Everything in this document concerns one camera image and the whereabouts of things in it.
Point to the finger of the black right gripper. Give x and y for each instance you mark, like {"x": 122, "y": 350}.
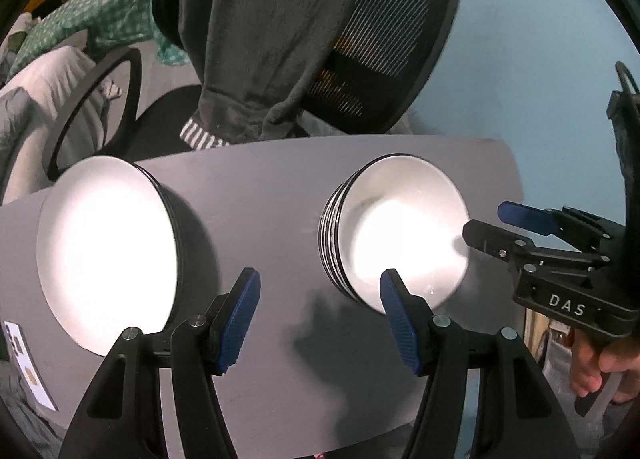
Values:
{"x": 537, "y": 221}
{"x": 492, "y": 240}

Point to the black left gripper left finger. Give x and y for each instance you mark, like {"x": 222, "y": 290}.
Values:
{"x": 202, "y": 348}

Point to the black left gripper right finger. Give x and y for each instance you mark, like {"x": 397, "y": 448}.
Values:
{"x": 436, "y": 348}

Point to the white ribbed small bowl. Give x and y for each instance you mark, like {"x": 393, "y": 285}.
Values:
{"x": 402, "y": 212}
{"x": 332, "y": 236}
{"x": 323, "y": 241}

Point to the white plate with black rim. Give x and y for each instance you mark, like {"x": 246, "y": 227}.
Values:
{"x": 107, "y": 252}

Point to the person's right hand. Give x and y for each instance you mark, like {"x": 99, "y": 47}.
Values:
{"x": 589, "y": 365}

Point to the large white plate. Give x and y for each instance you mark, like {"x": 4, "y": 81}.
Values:
{"x": 164, "y": 195}

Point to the light blue smartphone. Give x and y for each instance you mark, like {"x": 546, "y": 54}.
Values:
{"x": 27, "y": 366}

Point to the grey puffer jacket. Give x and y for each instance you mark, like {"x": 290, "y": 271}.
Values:
{"x": 24, "y": 433}

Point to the black mesh office chair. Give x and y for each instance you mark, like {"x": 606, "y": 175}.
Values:
{"x": 376, "y": 68}

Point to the dark grey fleece garment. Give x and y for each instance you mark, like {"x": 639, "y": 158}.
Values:
{"x": 254, "y": 60}

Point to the green checkered cloth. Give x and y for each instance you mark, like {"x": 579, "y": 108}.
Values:
{"x": 108, "y": 24}

